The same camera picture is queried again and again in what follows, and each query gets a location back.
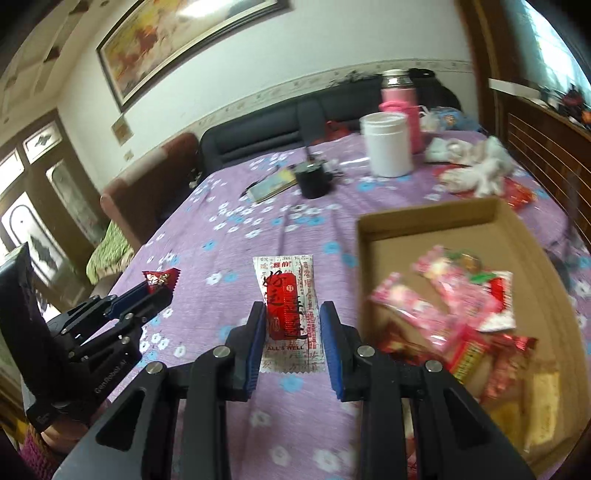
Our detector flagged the black cup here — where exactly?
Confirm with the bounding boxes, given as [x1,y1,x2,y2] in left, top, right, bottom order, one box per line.
[294,159,334,200]

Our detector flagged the red black tool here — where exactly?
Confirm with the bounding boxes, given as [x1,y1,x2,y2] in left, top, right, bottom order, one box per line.
[556,88,591,121]

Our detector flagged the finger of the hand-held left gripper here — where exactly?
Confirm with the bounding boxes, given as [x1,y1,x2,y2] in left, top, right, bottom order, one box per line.
[104,281,155,319]
[117,288,175,330]

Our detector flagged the white flat box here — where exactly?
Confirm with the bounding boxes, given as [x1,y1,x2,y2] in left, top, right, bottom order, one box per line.
[488,78,548,101]

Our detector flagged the wooden brick-pattern cabinet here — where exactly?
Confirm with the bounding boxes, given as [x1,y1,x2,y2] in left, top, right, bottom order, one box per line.
[471,0,591,232]

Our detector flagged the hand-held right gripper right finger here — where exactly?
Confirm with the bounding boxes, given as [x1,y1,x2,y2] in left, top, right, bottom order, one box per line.
[320,301,536,480]

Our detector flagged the red gold snack packet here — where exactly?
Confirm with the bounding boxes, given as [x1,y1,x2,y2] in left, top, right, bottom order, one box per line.
[445,330,490,384]

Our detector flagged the person's left forearm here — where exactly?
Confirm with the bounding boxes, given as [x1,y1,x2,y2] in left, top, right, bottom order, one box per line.
[18,418,90,480]

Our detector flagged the dark red snack packet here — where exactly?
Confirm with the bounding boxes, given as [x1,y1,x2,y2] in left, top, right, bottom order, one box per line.
[379,323,444,365]

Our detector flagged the framed horse painting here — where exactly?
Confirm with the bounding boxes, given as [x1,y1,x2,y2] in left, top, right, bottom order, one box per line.
[96,0,295,114]

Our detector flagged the white red snack packet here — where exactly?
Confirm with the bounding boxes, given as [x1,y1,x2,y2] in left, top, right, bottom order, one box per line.
[252,254,321,374]
[475,270,515,333]

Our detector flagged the white socks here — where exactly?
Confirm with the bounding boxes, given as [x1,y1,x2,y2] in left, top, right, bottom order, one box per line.
[424,135,515,197]

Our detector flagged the window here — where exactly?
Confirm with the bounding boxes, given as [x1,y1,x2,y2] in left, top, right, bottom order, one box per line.
[505,0,591,109]

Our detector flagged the pink sleeved bottle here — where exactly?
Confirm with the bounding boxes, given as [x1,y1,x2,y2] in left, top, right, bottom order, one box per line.
[379,69,423,155]

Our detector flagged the clear plastic bag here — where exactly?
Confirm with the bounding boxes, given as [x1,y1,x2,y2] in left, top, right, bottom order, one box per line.
[419,105,478,134]

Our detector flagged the brown chair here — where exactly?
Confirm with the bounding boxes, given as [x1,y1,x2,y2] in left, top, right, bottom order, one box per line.
[100,133,201,250]

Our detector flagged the smartphone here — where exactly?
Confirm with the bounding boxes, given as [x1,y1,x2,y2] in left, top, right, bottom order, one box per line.
[245,167,298,205]

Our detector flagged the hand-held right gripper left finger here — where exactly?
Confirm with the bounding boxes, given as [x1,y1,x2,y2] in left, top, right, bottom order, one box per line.
[51,301,267,480]

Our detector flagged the green cushion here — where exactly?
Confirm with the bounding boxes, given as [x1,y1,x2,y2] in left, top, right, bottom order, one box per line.
[86,220,136,284]

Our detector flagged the wooden glass door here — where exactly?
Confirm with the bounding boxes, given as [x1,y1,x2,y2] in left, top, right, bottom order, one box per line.
[0,108,105,319]

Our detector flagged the shallow cardboard box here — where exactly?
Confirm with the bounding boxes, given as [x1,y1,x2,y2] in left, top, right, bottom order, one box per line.
[355,198,587,480]

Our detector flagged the red gold candy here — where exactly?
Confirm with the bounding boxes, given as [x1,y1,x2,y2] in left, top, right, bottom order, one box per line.
[482,335,539,402]

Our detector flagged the black cloth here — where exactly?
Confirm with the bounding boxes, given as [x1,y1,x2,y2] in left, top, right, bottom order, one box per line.
[409,68,460,112]

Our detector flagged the red foil packet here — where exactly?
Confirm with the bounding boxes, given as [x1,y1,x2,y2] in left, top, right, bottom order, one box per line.
[501,179,539,212]

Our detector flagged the white jar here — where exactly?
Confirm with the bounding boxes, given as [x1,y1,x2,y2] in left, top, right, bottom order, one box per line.
[359,112,414,178]

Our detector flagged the black sofa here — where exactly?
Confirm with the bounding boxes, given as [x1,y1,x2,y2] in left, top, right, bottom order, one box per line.
[198,76,462,178]

